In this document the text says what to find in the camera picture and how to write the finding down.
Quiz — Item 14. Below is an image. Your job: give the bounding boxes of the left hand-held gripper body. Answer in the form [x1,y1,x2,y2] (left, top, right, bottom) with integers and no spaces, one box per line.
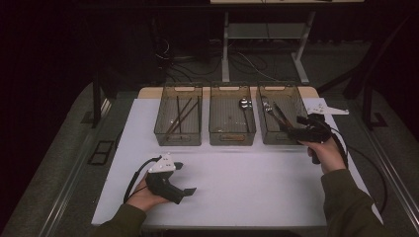
[145,152,186,205]

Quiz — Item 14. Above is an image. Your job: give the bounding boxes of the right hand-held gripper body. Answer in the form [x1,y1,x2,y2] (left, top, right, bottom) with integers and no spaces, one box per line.
[299,98,350,144]

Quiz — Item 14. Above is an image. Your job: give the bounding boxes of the wooden handled knife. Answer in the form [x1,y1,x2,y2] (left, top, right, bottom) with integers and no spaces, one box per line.
[272,102,294,132]

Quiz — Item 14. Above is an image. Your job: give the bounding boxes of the smoky clear plastic bin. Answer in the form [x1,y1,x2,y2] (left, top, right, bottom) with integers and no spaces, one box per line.
[153,82,204,147]
[209,82,257,147]
[256,82,315,146]

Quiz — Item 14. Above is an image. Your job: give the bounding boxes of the wooden handled fork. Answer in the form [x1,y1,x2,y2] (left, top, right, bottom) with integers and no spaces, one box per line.
[261,96,287,128]

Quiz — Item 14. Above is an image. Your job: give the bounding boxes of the brown wooden chopstick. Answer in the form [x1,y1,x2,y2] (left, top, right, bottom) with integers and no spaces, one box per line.
[164,97,195,135]
[168,99,201,135]

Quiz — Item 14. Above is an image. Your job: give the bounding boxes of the metal spoon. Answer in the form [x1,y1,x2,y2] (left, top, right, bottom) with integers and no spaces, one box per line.
[238,97,254,133]

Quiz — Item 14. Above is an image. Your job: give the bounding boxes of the clear spoon with beige handle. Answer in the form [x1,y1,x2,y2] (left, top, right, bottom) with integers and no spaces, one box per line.
[218,132,247,142]

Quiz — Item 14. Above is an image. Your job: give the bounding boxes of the person's left hand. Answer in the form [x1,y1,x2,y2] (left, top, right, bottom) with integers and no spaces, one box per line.
[126,177,169,212]

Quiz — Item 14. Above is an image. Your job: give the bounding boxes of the person's right hand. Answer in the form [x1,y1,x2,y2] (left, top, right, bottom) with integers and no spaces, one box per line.
[297,134,348,175]

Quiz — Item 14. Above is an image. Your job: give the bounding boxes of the black metal stand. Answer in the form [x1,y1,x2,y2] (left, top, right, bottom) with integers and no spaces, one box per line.
[317,13,419,131]
[91,70,118,129]

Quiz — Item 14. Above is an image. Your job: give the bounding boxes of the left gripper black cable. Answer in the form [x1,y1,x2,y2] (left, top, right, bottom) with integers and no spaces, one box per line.
[123,156,163,204]

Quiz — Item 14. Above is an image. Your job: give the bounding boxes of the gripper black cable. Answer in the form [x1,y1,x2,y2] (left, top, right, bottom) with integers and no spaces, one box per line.
[123,156,163,204]
[329,126,350,169]

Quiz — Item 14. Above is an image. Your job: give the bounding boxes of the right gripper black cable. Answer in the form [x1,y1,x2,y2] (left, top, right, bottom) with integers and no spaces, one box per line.
[329,126,350,169]

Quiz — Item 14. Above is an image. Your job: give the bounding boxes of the white floor cable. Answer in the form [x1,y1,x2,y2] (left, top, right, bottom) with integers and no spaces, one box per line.
[236,51,281,82]

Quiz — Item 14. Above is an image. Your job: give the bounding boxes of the aluminium floor rail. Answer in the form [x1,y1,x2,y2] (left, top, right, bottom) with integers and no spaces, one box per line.
[42,98,113,237]
[357,115,419,228]

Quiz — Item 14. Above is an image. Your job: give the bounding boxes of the thin black cable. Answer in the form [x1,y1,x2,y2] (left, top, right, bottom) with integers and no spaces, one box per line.
[347,144,389,215]

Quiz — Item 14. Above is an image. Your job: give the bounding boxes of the white frame desk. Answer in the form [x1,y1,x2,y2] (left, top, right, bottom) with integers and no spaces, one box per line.
[209,0,365,85]

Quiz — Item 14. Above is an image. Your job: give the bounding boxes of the black floor cable tangle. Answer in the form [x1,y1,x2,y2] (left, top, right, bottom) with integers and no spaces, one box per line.
[152,16,228,83]

